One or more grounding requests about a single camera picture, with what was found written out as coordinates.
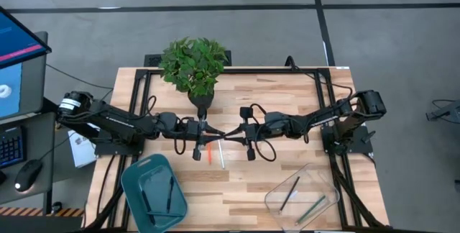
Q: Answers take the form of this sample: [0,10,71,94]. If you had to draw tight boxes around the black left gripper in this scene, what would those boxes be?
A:
[181,106,226,161]

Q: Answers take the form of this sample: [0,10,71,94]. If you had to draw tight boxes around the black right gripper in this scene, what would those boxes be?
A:
[225,106,267,162]

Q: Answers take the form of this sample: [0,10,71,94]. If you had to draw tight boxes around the white pencil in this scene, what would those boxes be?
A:
[217,139,226,170]

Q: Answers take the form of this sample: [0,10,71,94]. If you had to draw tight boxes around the black pen with rubber grip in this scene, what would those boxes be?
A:
[166,176,175,214]

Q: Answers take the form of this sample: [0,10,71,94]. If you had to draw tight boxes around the dark grey pencil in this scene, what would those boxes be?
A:
[278,175,301,215]

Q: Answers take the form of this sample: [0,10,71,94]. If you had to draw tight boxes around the blue pen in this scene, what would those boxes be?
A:
[146,210,184,218]

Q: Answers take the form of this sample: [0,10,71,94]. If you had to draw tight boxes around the black plant pot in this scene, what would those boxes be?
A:
[187,91,216,111]

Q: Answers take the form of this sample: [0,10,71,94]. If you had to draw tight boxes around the green leafy plant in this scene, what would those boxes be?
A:
[158,37,229,97]

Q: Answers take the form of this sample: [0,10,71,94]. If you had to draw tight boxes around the clear plastic bin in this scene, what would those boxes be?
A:
[264,163,341,232]

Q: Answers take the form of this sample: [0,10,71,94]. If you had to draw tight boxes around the teal plastic bin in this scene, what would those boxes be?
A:
[120,152,189,233]

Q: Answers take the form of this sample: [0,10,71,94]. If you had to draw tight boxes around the white paper booklet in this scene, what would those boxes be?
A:
[67,129,97,169]

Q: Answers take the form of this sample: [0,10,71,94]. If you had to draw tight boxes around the grey computer desk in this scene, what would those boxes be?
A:
[0,98,58,205]

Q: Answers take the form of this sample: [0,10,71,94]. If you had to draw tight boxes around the grey framed monitor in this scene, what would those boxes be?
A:
[0,31,48,121]

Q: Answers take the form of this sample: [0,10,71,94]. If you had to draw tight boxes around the black computer mouse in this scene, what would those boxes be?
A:
[13,158,44,193]

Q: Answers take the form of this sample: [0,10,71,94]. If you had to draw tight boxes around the yellow black hazard strip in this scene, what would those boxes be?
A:
[0,206,86,217]

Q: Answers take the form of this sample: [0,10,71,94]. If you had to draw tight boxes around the black keyboard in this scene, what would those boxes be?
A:
[0,125,25,169]

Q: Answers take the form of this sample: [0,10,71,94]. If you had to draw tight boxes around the monitor with blue screen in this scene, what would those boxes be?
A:
[0,5,52,70]

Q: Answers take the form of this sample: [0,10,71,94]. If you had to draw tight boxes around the black table frame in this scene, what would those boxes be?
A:
[84,66,391,233]

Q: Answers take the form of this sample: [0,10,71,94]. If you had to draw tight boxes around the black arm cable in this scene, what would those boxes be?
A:
[285,55,355,99]

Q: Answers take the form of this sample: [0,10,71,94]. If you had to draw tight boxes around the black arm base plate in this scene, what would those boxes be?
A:
[321,124,374,155]
[93,128,144,157]

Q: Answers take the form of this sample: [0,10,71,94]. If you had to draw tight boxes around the black stand with cables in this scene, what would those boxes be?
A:
[425,98,460,124]

